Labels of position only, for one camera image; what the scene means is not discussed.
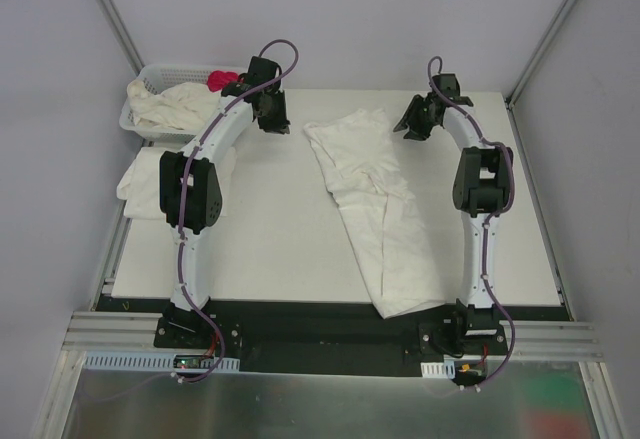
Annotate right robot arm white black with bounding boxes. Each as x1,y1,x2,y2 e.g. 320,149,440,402
394,73,514,354

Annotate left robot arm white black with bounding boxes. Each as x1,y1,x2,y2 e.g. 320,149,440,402
154,56,290,348

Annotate folded white t shirt stack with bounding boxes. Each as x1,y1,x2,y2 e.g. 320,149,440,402
116,146,237,221

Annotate red garment in basket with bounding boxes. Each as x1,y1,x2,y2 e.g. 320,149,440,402
206,70,239,92

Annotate cream clothes in basket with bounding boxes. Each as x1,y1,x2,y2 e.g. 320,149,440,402
127,79,221,132

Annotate white plastic laundry basket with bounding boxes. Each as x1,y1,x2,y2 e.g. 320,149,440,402
119,64,245,143

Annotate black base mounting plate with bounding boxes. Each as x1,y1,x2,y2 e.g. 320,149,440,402
94,296,509,376

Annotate left aluminium frame post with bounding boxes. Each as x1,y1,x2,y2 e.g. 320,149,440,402
96,0,144,74

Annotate aluminium frame post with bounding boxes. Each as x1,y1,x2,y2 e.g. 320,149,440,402
96,0,144,74
505,0,581,110

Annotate right aluminium frame post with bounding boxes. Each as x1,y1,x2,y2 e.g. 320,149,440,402
505,0,581,110

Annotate aluminium rail front right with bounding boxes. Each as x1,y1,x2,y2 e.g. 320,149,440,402
511,321,604,362

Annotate aluminium rail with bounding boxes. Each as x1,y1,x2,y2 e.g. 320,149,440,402
511,321,604,362
63,310,166,348

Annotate right white cable duct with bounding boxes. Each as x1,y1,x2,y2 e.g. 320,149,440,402
420,361,456,380

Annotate white cable duct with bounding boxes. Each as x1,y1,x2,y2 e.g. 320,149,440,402
420,361,456,380
84,352,217,374

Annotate aluminium rail front left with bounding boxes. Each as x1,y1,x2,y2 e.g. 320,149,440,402
63,310,166,348

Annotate left white cable duct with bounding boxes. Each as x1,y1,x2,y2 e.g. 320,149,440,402
84,352,217,374

